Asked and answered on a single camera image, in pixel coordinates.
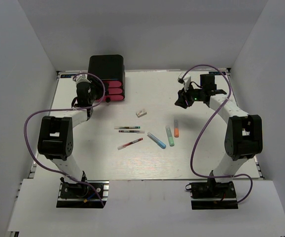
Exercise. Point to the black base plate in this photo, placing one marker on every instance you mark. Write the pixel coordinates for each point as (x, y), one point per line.
(212, 196)
(82, 196)

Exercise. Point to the pink middle drawer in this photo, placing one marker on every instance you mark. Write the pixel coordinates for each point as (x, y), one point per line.
(114, 91)

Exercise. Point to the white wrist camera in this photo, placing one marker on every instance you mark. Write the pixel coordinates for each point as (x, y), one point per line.
(185, 79)
(80, 78)

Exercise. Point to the left blue table label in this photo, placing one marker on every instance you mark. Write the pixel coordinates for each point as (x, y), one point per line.
(67, 75)

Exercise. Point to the green highlighter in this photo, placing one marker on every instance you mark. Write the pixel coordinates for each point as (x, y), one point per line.
(169, 135)

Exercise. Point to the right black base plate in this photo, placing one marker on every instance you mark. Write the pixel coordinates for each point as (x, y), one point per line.
(212, 196)

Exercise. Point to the orange highlighter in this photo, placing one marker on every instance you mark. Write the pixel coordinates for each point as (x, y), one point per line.
(176, 128)

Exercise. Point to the blue table label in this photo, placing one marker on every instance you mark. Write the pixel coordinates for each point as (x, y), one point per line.
(217, 73)
(67, 75)

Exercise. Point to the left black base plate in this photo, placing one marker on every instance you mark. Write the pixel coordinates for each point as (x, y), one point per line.
(82, 196)

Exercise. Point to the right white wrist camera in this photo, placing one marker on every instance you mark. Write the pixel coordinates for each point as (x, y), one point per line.
(185, 79)

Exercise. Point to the black drawer cabinet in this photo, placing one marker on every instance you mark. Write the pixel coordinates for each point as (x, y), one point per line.
(108, 67)

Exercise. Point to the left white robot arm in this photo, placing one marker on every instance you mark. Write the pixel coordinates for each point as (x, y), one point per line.
(55, 140)

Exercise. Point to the purple gel pen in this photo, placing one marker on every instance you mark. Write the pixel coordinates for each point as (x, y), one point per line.
(132, 131)

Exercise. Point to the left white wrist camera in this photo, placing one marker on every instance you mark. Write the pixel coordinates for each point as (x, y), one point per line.
(80, 78)

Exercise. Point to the pink top drawer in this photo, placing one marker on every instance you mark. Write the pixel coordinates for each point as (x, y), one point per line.
(112, 83)

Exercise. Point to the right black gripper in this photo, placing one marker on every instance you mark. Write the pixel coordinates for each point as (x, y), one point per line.
(183, 96)

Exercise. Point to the blue highlighter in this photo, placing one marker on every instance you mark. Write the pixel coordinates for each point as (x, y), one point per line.
(156, 140)

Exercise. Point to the white eraser box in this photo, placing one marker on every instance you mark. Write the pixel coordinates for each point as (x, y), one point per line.
(141, 113)

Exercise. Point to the right blue table label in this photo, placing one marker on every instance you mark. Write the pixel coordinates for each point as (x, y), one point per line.
(217, 73)

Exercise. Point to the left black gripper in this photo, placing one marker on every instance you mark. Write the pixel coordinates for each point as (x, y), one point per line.
(99, 87)

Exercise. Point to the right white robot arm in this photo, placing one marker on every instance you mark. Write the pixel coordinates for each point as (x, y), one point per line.
(243, 138)

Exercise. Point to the green gel pen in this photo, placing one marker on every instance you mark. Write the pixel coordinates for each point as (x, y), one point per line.
(126, 127)

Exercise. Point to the red gel pen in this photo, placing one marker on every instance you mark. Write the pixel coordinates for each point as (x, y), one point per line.
(128, 144)

